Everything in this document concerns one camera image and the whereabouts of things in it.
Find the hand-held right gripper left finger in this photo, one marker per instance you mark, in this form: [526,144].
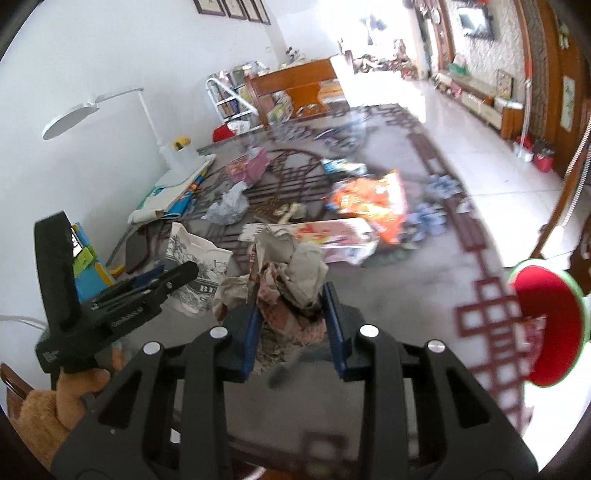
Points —
[251,332]

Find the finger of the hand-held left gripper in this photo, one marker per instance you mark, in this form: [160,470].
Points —
[57,267]
[152,284]

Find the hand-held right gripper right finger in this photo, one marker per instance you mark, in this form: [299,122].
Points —
[333,332]

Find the white printed tote bag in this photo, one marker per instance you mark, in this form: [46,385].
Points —
[194,258]

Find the newspaper wad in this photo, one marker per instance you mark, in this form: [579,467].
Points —
[286,263]

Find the pink white printed packaging bag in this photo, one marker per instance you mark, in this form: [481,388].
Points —
[323,233]

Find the brown patterned wrapper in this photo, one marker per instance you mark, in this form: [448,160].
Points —
[277,211]

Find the orange snack bag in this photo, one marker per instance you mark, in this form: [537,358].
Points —
[369,203]

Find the red patterned wrapper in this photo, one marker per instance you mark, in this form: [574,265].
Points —
[235,171]

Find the small pink plastic bag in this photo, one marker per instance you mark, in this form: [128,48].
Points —
[256,168]

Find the blue white snack wrapper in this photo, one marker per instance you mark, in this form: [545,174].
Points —
[341,167]

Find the red bucket with green rim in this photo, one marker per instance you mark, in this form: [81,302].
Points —
[549,323]

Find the person's left hand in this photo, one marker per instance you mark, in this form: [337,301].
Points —
[81,385]

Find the dark flat object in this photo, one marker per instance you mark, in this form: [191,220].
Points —
[138,251]

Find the blue toy stand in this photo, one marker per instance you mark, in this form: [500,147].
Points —
[90,281]

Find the stack of booklets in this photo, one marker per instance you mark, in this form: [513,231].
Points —
[157,203]

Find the yellow tape roll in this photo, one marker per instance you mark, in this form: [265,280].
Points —
[181,143]

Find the white desk lamp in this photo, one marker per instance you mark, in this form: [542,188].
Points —
[69,122]

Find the red bag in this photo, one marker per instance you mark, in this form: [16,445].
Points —
[223,134]

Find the white book rack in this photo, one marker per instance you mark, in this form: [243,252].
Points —
[228,99]

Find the carved wooden dining chair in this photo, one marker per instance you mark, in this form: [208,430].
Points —
[551,237]

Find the white flower ornament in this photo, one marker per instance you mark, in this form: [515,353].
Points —
[293,54]

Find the wooden television cabinet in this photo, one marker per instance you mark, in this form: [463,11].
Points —
[480,99]

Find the framed geometric picture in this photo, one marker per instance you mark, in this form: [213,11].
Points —
[504,84]

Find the framed wall picture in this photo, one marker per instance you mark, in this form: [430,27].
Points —
[263,10]
[251,8]
[210,5]
[235,7]

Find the wall-mounted television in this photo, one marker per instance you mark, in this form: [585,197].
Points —
[475,21]

